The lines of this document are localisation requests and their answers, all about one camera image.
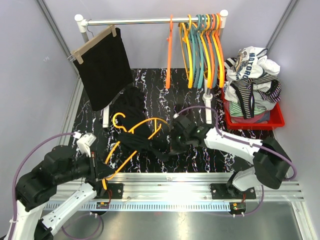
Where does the purple cable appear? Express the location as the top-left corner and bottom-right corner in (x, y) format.
(4, 132), (105, 240)
(174, 106), (298, 216)

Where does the orange hanger with white top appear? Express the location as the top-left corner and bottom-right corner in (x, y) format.
(165, 14), (174, 89)

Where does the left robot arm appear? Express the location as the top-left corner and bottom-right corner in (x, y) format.
(3, 145), (115, 240)

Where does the aluminium mounting rail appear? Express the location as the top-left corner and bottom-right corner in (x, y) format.
(44, 173), (304, 214)

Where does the black garment on beige hanger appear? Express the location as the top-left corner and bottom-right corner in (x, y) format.
(73, 27), (133, 112)

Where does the purple striped garment pile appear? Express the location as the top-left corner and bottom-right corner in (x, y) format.
(223, 74), (282, 119)

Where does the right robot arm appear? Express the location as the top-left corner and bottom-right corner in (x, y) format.
(170, 113), (291, 199)

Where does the teal empty hanger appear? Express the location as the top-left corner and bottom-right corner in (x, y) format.
(196, 14), (205, 89)
(188, 22), (200, 88)

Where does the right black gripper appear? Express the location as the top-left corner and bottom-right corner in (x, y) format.
(165, 129), (190, 156)

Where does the orange empty hanger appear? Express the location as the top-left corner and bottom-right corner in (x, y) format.
(207, 14), (218, 88)
(214, 13), (225, 88)

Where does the black white striped tank top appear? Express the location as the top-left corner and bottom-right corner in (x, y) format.
(224, 57), (239, 73)

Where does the beige wooden hanger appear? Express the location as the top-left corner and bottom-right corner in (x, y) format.
(70, 25), (117, 65)

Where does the red plastic bin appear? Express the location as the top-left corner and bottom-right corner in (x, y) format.
(222, 73), (285, 130)

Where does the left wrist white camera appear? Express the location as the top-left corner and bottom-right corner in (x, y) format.
(73, 132), (97, 158)

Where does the white tank top navy trim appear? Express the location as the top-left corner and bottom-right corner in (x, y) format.
(225, 46), (281, 81)

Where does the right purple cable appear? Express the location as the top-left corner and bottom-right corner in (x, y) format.
(174, 106), (298, 216)

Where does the black marble patterned mat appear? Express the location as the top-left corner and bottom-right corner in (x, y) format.
(72, 68), (275, 173)

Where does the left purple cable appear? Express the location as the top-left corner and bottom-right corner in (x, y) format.
(4, 132), (105, 240)

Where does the yellow empty hanger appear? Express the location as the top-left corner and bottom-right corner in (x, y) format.
(200, 14), (212, 90)

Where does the metal clothes rack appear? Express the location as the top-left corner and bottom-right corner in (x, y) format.
(74, 9), (229, 128)

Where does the yellow hanger with black top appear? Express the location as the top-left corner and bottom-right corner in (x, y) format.
(101, 112), (170, 192)

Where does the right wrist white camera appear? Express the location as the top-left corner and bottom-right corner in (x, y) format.
(173, 113), (180, 120)

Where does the wrist white camera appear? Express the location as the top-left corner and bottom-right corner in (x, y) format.
(73, 132), (97, 158)
(173, 113), (180, 120)

